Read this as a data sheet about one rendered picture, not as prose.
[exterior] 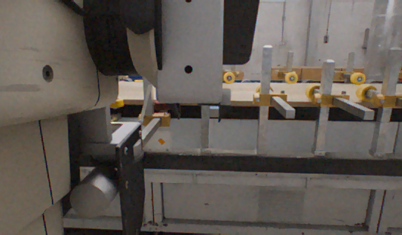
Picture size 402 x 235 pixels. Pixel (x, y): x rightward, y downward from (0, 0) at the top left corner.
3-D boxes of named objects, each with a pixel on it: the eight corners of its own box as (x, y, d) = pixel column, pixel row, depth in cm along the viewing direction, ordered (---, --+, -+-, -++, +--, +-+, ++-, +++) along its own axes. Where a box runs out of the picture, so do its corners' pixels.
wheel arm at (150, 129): (144, 149, 91) (143, 137, 89) (134, 149, 91) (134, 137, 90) (167, 117, 132) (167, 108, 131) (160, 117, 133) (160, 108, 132)
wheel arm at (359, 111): (374, 120, 87) (376, 109, 86) (362, 120, 87) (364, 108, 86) (317, 94, 135) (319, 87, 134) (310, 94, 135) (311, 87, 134)
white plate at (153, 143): (172, 152, 120) (171, 131, 117) (115, 151, 122) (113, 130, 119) (172, 152, 121) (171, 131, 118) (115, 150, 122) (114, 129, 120)
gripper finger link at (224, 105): (200, 109, 67) (200, 79, 61) (228, 111, 67) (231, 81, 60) (197, 129, 62) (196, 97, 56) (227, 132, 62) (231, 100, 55)
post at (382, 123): (382, 161, 116) (403, 47, 103) (373, 161, 116) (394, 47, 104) (377, 158, 119) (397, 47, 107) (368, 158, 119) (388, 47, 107)
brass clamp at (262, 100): (287, 106, 111) (287, 94, 110) (253, 105, 112) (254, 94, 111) (283, 103, 117) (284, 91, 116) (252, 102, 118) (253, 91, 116)
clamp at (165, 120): (169, 126, 117) (168, 115, 116) (138, 126, 118) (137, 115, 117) (171, 123, 123) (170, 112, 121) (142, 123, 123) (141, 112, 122)
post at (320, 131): (321, 170, 119) (335, 59, 106) (313, 170, 119) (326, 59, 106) (318, 166, 122) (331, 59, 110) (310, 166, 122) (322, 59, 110)
